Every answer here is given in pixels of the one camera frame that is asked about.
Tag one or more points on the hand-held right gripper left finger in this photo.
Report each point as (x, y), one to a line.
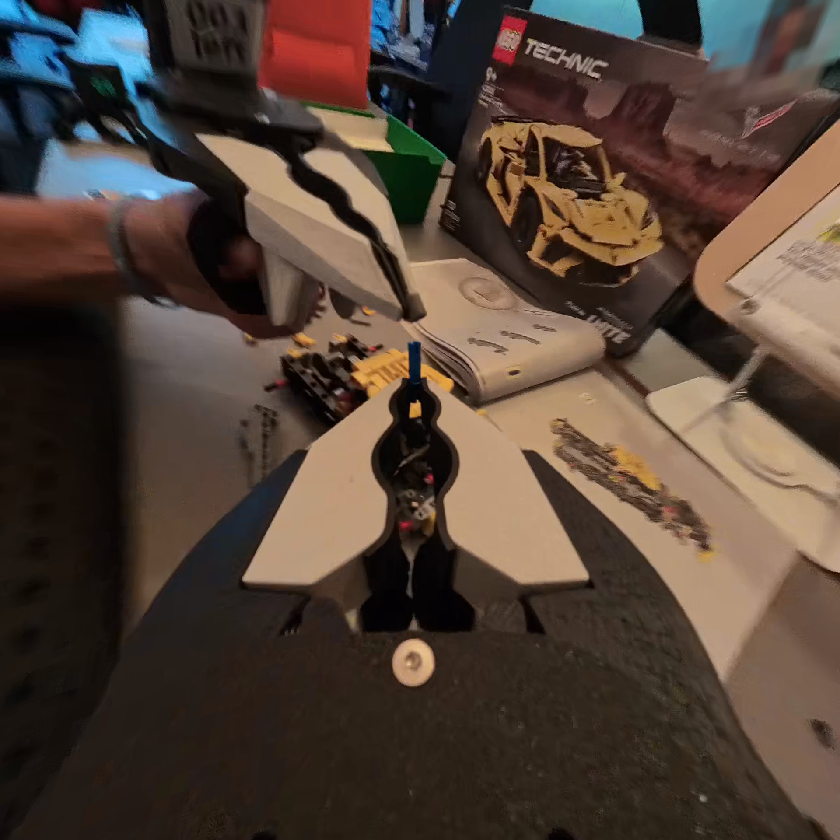
(308, 525)

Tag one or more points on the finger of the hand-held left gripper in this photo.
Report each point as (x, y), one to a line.
(361, 190)
(302, 229)

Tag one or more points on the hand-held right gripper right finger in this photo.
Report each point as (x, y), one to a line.
(518, 525)

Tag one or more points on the grey angled toy beam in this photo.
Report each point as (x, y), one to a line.
(262, 436)

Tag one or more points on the small black yellow toy subassembly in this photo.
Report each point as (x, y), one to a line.
(413, 499)

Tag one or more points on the partly built yellow toy car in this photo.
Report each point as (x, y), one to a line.
(380, 371)

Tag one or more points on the blue toy pin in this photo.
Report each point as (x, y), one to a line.
(415, 364)

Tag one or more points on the grey desk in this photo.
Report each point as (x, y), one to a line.
(184, 394)

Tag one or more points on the person's left hand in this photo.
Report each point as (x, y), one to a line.
(170, 262)

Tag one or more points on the green plastic bin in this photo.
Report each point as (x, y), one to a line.
(410, 170)

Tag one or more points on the red plastic bin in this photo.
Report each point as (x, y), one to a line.
(315, 52)

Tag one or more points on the black office chair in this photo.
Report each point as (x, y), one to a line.
(459, 79)

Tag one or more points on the open instruction booklet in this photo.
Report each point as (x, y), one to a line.
(525, 354)

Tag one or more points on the grey wristband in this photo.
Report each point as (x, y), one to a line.
(124, 249)

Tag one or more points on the toy car box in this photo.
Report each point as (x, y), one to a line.
(590, 197)

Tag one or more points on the wooden document stand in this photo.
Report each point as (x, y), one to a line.
(722, 262)

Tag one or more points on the printed instruction sheet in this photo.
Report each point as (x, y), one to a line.
(800, 275)

